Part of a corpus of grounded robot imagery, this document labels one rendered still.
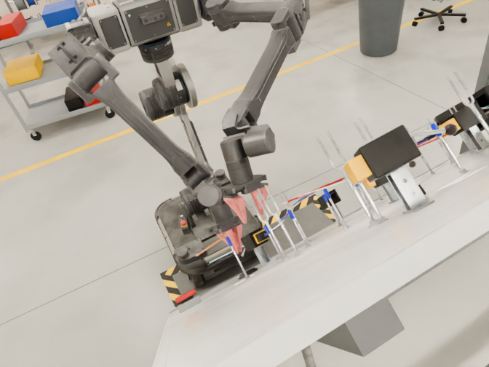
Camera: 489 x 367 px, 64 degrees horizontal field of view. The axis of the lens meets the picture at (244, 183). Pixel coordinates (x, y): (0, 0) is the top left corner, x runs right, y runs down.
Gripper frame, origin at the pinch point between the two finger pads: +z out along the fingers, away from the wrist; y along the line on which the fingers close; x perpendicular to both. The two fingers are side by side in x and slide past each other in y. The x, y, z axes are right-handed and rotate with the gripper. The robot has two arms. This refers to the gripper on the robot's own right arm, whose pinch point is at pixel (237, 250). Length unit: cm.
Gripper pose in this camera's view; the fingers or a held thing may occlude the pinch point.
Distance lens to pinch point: 112.6
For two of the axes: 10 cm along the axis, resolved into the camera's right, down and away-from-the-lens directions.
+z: 3.9, 9.2, -0.3
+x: -4.5, 2.2, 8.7
